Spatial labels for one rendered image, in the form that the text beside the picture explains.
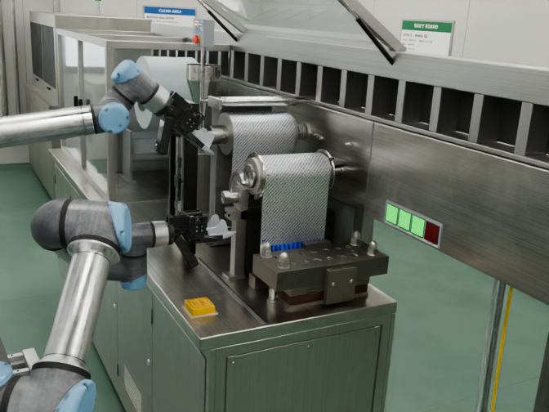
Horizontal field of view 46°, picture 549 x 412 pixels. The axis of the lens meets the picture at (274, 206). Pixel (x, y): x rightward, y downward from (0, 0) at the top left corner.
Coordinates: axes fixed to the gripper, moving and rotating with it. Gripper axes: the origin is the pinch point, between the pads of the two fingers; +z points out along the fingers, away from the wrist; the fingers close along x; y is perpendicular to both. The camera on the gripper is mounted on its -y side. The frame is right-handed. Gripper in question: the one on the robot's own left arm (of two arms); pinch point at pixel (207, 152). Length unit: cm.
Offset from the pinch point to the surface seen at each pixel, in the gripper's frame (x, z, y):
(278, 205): -5.1, 28.0, 1.3
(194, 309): -18.1, 18.8, -38.0
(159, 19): 550, 103, 125
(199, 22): 55, -10, 39
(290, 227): -5.1, 36.8, -1.5
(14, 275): 249, 59, -124
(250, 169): -0.2, 15.0, 4.7
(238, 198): 3.0, 19.8, -4.3
